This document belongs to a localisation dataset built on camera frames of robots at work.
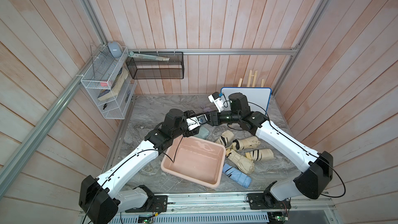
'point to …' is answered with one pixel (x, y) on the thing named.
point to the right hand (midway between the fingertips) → (201, 118)
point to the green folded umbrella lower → (203, 132)
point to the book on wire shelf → (116, 86)
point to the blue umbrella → (237, 176)
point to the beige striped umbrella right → (260, 154)
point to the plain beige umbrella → (242, 162)
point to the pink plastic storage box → (198, 160)
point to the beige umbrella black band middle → (246, 143)
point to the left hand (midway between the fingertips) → (193, 119)
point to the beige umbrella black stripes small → (226, 138)
